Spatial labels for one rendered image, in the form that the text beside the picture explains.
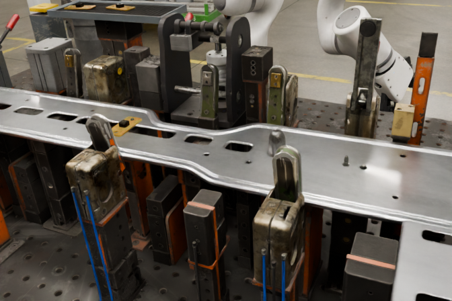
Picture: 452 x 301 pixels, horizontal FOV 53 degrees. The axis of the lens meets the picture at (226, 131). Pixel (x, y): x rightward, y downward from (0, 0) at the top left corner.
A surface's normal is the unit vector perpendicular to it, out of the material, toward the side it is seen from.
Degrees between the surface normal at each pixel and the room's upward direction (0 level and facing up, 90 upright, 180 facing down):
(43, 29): 90
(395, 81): 75
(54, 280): 0
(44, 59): 90
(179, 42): 90
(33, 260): 0
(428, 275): 0
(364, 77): 81
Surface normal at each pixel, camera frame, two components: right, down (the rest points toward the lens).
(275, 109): -0.41, 0.26
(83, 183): -0.40, 0.45
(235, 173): -0.05, -0.88
